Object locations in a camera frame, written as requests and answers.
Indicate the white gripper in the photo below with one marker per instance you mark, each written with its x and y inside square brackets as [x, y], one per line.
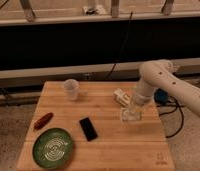
[132, 112]

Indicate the white sponge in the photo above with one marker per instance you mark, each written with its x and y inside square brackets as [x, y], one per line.
[121, 97]

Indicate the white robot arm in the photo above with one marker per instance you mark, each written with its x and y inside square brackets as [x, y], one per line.
[158, 74]

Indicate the translucent ceramic cup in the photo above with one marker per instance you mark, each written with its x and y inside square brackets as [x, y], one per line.
[71, 88]

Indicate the black smartphone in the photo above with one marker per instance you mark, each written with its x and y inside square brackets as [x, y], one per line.
[88, 129]

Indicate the green patterned plate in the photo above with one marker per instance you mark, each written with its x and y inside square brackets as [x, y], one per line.
[53, 148]

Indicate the brown sausage toy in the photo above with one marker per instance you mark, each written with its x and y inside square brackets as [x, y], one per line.
[43, 121]

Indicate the black panel barrier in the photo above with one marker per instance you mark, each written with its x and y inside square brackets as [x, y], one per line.
[77, 44]

